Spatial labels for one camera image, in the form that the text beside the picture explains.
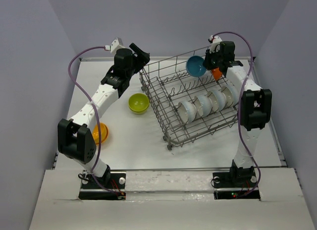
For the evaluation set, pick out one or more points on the grey wire dish rack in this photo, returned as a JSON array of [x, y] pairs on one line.
[[167, 83]]

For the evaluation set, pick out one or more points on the orange bowl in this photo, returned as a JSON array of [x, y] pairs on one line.
[[103, 133]]

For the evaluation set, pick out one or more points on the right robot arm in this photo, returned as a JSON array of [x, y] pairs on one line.
[[254, 110]]

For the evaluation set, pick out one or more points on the white bowl red rim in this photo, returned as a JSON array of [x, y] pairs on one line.
[[217, 74]]

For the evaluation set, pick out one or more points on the white bowl stack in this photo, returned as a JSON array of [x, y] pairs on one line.
[[187, 111]]

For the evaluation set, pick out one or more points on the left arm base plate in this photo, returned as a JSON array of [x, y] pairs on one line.
[[113, 190]]

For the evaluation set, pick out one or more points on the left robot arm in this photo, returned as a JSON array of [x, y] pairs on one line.
[[75, 135]]

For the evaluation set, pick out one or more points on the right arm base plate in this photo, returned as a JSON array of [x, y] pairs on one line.
[[225, 189]]

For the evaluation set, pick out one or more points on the blue bowl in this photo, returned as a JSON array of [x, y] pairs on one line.
[[194, 66]]

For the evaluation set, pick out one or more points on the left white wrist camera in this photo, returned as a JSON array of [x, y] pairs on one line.
[[115, 45]]

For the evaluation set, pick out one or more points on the green bowl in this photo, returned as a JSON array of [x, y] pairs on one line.
[[138, 103]]

